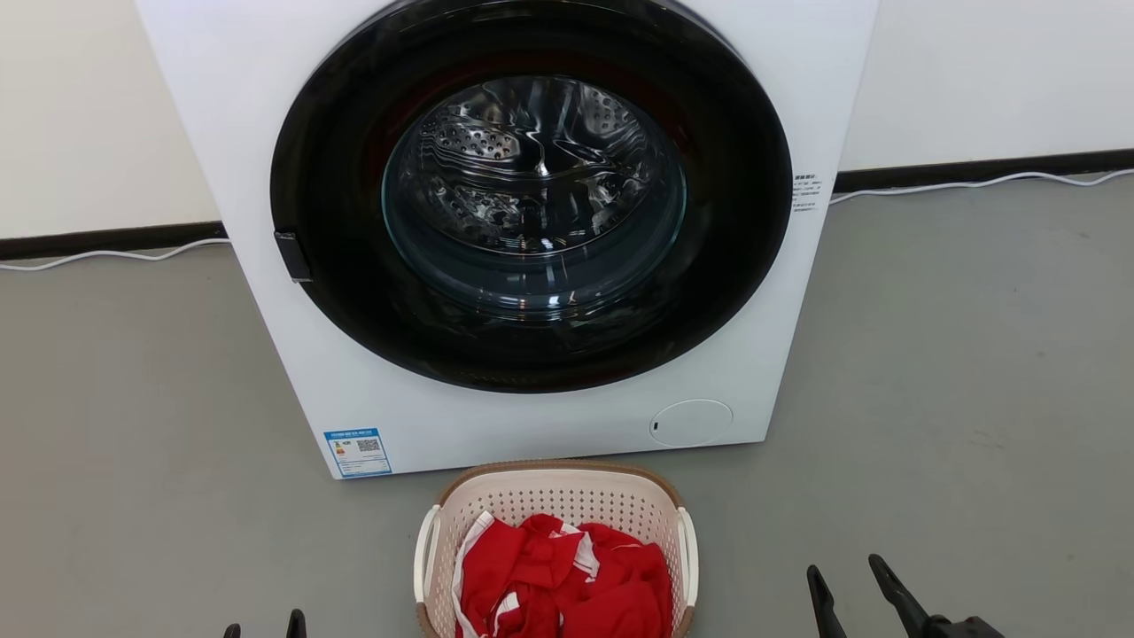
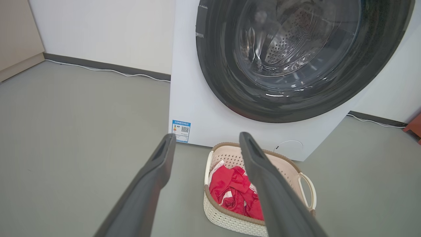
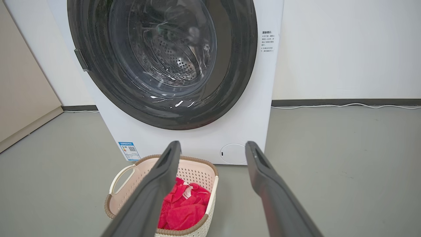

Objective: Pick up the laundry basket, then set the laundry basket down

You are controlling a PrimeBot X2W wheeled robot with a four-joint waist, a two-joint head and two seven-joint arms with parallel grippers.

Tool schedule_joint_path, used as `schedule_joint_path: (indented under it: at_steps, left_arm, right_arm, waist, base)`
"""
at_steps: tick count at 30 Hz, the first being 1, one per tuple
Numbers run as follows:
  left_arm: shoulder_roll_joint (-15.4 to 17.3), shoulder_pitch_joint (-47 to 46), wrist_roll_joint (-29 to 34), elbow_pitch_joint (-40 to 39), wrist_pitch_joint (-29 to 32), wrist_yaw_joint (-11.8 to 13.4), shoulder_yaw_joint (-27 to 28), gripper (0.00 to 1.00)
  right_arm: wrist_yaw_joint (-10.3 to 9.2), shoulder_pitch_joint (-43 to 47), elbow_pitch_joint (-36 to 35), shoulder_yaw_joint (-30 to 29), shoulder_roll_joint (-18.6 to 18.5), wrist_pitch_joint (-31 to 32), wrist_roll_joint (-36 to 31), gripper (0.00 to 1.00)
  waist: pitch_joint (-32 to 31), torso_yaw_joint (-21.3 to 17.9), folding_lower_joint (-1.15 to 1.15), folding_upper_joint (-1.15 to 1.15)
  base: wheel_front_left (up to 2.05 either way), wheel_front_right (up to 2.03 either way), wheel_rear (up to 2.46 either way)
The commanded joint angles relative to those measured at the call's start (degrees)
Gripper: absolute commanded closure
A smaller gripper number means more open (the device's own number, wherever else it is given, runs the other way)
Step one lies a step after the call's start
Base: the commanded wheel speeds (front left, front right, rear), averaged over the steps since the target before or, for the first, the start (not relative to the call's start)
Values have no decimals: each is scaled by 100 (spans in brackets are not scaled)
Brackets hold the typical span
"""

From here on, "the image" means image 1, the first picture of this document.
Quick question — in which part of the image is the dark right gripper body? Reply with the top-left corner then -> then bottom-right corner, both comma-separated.
926,616 -> 1006,638

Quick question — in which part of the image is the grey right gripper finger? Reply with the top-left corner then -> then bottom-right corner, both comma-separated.
806,565 -> 849,638
868,554 -> 931,638

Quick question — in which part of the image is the cream perforated laundry basket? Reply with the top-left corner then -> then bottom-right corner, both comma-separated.
413,459 -> 700,638

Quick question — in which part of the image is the blue energy label sticker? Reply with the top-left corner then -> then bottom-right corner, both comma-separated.
323,428 -> 393,479

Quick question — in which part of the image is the red and white clothing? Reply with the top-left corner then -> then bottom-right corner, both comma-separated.
452,511 -> 674,638

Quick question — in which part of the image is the round white filter cover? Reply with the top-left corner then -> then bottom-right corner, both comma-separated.
649,399 -> 734,448

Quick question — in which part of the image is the black round washer door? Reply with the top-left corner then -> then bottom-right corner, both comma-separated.
270,0 -> 794,394

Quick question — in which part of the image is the white front-load washing machine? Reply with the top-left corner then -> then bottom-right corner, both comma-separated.
135,0 -> 880,480

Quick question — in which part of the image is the black washer door handle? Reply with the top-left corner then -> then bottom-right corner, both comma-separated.
274,231 -> 314,284

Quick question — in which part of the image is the white floor cable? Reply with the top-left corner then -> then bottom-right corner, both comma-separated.
0,237 -> 231,272
830,168 -> 1134,206

